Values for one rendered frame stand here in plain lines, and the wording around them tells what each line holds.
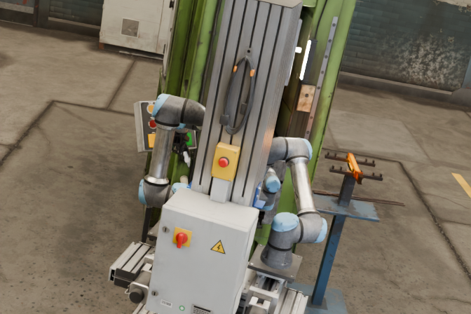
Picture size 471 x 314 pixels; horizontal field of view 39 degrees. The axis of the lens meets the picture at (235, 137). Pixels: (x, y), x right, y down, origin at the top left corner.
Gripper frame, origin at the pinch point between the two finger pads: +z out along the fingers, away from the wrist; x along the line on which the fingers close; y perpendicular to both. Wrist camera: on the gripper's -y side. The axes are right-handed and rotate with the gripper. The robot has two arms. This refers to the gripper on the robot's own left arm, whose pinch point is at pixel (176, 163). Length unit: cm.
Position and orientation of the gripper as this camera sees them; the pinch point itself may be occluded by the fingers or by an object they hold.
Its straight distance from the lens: 365.3
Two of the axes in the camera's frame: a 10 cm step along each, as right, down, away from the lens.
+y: -2.5, 2.9, -9.2
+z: -1.9, 9.2, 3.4
